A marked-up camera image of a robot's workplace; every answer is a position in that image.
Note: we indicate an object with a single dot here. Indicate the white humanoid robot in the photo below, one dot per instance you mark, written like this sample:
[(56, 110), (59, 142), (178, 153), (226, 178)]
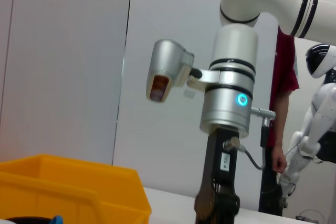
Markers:
[(323, 98)]

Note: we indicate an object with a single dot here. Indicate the yellow plastic bin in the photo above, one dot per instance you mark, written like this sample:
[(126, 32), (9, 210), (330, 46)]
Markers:
[(78, 182)]

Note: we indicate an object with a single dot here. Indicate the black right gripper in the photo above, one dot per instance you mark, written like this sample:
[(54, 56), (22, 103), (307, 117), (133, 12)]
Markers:
[(220, 161)]

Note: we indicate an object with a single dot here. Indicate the person in red shirt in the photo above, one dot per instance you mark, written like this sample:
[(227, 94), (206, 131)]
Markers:
[(284, 72)]

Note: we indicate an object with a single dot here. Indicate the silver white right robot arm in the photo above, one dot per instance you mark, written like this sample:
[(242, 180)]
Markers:
[(233, 51)]

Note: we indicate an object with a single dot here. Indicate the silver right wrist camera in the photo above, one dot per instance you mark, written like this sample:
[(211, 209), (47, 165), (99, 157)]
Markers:
[(168, 69)]

